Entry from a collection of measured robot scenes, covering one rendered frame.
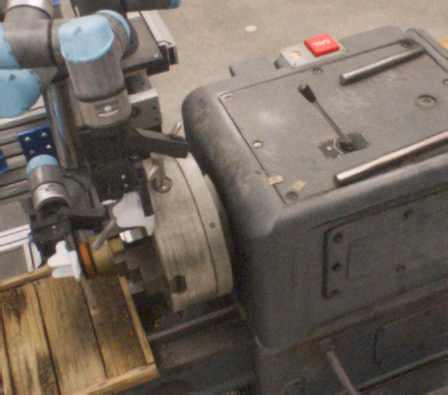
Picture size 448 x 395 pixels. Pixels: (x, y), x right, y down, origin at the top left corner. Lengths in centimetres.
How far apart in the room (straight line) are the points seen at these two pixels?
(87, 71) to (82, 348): 72
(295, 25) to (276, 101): 260
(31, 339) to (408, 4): 317
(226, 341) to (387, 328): 38
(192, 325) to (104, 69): 73
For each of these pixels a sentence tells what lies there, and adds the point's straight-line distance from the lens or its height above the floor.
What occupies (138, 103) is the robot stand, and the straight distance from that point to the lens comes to 175.
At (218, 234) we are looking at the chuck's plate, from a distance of 132.
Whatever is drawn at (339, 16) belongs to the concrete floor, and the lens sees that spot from 413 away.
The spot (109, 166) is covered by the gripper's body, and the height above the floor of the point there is 144.
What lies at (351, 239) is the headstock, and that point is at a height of 113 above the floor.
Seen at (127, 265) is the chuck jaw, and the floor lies 111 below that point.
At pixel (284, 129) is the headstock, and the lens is 140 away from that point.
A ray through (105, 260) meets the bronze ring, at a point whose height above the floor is 110.
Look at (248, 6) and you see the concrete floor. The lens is 425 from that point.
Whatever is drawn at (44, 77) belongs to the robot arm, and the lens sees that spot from 143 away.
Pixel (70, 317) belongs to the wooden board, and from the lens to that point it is 163.
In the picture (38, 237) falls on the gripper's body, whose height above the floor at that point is 112.
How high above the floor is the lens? 216
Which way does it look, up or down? 44 degrees down
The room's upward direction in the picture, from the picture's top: 7 degrees counter-clockwise
